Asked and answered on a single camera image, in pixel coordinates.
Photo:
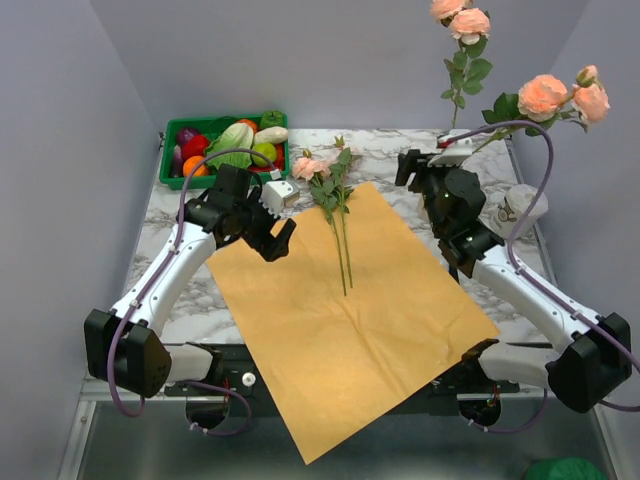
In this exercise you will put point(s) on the pink rose stem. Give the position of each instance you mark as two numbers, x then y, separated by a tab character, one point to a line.
341	192
469	27
318	175
545	100

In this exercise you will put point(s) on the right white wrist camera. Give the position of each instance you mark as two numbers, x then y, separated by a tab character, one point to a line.
451	153

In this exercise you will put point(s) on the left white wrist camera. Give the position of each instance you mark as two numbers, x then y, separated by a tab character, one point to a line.
277	195

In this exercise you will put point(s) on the white cup with drawing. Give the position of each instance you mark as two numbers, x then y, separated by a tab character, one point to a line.
511	207

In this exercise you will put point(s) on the red chili pepper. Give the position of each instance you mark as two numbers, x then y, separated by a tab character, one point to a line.
279	163

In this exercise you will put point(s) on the green object bottom corner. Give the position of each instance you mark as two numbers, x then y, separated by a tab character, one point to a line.
566	468

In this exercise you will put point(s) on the white radish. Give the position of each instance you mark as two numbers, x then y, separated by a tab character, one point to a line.
272	135

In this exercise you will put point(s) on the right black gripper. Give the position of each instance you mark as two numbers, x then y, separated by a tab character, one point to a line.
408	163

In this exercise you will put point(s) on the black ribbon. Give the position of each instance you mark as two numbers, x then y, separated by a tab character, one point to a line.
453	259

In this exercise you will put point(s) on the purple onion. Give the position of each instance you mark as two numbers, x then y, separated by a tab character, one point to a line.
185	134

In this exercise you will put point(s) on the green cabbage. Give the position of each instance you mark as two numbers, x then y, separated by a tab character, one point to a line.
237	135

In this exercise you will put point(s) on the orange wrapping paper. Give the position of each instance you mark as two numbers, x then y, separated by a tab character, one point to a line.
337	355

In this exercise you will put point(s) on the orange tomato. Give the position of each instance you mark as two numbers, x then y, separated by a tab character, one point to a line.
253	125

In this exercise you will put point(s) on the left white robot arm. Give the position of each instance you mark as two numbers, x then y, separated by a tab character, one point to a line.
140	316

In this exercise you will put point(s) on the green lime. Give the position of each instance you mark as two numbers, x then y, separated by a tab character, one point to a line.
264	154

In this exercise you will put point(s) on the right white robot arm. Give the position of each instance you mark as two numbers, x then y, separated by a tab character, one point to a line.
582	360

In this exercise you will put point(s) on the green plastic crate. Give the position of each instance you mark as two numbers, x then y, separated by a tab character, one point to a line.
211	127

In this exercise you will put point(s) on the green bell pepper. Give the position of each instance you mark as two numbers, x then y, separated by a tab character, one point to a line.
272	118

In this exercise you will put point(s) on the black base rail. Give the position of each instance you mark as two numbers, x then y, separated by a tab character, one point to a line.
230	370

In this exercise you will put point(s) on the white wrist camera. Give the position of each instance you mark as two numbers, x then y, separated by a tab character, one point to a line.
451	153
277	195

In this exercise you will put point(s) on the purple eggplant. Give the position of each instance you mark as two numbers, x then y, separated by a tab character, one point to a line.
176	164

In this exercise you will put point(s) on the orange fruit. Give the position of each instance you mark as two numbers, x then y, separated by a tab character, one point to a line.
195	166

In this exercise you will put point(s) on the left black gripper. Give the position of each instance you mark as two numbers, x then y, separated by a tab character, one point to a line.
269	246

